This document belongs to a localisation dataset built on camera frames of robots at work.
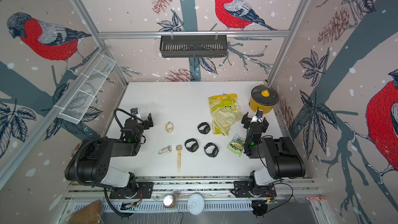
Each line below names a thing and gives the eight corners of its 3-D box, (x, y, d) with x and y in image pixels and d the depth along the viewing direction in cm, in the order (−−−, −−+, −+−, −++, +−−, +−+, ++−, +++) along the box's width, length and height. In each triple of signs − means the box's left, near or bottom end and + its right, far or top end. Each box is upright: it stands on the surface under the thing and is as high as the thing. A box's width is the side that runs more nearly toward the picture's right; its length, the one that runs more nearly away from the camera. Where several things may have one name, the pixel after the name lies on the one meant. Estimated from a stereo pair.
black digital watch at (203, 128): (197, 134, 95) (197, 131, 92) (198, 124, 99) (197, 122, 96) (210, 134, 95) (210, 131, 92) (209, 124, 99) (209, 122, 96)
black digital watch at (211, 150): (202, 150, 88) (202, 148, 85) (210, 142, 91) (210, 140, 88) (212, 160, 85) (212, 158, 82) (220, 152, 88) (220, 149, 85)
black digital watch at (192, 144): (190, 154, 87) (190, 152, 84) (184, 145, 90) (183, 142, 87) (200, 147, 89) (200, 144, 86) (193, 138, 93) (192, 135, 90)
